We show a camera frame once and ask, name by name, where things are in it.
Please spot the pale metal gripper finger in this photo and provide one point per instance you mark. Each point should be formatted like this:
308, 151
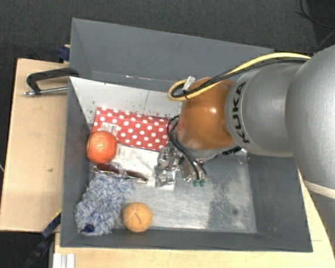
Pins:
166, 158
165, 179

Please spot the white printed packet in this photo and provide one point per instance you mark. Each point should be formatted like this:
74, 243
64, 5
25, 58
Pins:
137, 160

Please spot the red white-dotted flat box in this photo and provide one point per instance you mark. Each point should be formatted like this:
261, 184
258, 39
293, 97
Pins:
138, 130

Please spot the tan ball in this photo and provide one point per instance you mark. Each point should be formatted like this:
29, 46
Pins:
136, 217

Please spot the brown-lens sunglasses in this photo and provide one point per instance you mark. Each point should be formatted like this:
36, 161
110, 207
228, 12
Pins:
114, 171

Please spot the blue and white fluffy cloth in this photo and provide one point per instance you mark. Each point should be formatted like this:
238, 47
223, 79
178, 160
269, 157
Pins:
103, 201

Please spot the orange fruit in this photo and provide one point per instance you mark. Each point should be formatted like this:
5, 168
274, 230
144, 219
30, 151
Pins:
101, 147

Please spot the grey metal bin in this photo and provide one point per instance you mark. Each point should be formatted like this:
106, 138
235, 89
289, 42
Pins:
169, 57

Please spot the pale brown cardboard board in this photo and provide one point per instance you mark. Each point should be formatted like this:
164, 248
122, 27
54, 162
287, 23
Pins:
34, 153

